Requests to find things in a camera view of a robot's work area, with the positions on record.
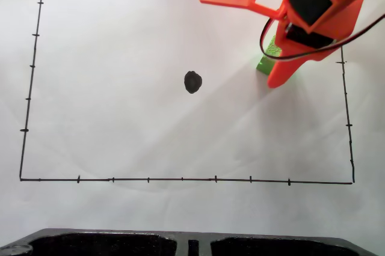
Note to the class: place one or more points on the green textured cube block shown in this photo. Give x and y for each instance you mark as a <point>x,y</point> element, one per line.
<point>263,68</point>

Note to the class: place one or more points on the white paper sheet black lines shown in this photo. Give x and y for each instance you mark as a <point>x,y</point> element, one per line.
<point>120,117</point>

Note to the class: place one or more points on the black dot mark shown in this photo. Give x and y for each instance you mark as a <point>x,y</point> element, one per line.
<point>193,82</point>

